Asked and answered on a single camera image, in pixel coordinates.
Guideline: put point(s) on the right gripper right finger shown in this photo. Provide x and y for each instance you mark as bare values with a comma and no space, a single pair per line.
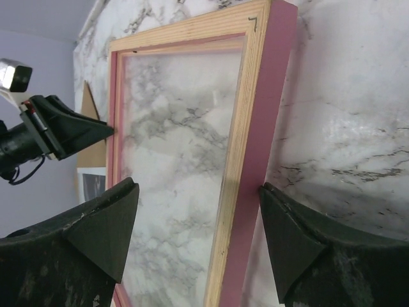
317,261

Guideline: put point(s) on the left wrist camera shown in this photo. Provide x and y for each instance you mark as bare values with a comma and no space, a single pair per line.
15,77

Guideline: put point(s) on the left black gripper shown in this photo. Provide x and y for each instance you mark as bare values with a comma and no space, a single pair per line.
56,129

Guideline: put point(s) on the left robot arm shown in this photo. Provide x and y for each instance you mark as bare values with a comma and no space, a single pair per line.
21,157

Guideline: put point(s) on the brown cardboard backing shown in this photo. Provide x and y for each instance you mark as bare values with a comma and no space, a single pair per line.
94,155

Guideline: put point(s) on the pink picture frame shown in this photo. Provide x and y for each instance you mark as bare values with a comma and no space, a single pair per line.
264,30

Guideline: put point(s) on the blue landscape photo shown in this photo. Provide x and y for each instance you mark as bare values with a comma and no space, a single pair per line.
90,183

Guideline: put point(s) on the clear acrylic sheet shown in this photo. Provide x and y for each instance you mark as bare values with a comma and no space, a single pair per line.
177,112

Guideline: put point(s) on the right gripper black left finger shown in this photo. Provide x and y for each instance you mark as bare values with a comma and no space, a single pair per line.
75,258

